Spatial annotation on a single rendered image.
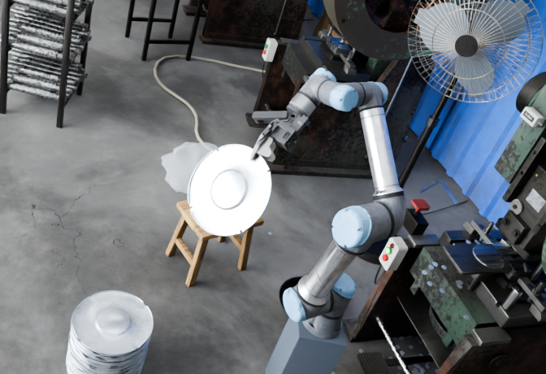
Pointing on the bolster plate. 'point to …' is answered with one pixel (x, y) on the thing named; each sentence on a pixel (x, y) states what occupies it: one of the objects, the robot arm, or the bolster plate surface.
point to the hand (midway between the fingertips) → (252, 157)
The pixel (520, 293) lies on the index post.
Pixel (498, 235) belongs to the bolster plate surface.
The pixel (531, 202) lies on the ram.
